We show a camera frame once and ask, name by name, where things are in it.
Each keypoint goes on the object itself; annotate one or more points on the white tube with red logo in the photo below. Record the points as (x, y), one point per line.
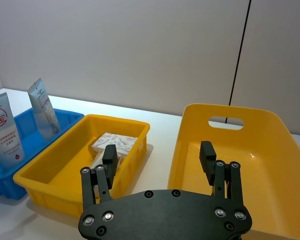
(5, 140)

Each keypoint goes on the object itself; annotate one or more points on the yellow rectangular plastic bin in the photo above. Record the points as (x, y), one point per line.
(52, 200)

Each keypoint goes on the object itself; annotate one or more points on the silver white cosmetic tube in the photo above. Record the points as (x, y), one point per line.
(43, 112)

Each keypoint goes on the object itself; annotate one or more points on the white patterned tissue pack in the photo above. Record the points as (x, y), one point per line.
(117, 143)

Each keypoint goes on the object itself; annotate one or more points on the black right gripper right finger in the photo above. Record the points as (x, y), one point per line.
(207, 160)

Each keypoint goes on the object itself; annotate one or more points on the blue plastic bin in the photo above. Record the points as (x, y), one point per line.
(5, 178)

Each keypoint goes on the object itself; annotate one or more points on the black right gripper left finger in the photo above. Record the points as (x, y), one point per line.
(110, 162)

